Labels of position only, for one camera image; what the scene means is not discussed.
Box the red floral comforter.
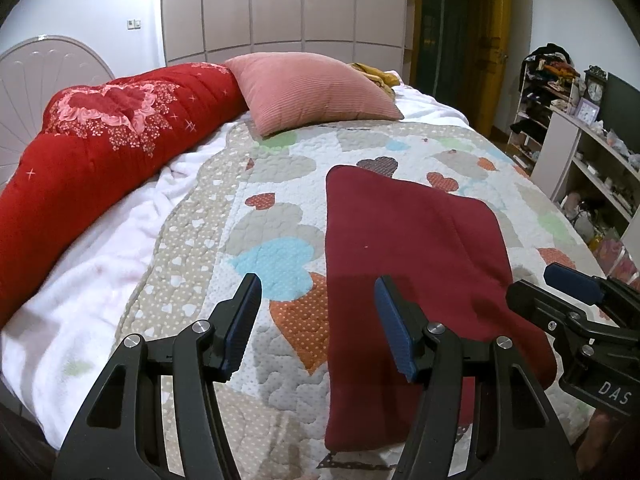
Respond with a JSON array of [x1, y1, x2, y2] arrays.
[[0, 61, 250, 328]]

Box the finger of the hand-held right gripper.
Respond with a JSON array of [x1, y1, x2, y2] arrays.
[[544, 262, 640, 323], [506, 281, 608, 346]]

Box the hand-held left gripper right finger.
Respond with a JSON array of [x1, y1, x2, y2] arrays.
[[374, 275, 581, 480]]

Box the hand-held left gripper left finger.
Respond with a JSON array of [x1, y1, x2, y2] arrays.
[[52, 272, 263, 480]]

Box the beige panelled wardrobe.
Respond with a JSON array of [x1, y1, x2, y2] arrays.
[[161, 0, 418, 67]]

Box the white fleece blanket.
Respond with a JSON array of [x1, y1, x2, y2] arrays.
[[0, 84, 471, 411]]

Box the pink wrapped bundle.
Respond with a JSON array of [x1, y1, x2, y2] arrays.
[[595, 237, 632, 281]]

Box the dark television screen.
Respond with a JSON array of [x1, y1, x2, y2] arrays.
[[597, 72, 640, 154]]

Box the cluttered shoe rack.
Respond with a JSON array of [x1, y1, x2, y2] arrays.
[[507, 44, 583, 172]]

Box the purple picture frame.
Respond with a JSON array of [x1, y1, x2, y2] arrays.
[[575, 98, 601, 124]]

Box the dark red cloth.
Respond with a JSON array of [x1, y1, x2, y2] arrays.
[[324, 164, 558, 453]]

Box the white shelf unit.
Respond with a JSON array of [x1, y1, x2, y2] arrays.
[[530, 106, 640, 242]]

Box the heart patchwork quilt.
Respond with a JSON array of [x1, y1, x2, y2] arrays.
[[112, 117, 608, 480]]

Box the pink ribbed pillow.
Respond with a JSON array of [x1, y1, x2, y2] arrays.
[[223, 52, 405, 138]]

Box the ornate table clock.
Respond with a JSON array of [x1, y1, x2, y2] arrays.
[[583, 65, 608, 111]]

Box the white fan-shaped headboard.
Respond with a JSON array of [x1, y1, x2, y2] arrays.
[[0, 35, 116, 186]]

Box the yellow cloth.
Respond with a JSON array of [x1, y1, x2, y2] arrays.
[[347, 62, 401, 102]]

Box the green door with wooden frame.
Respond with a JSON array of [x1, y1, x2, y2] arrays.
[[415, 0, 513, 137]]

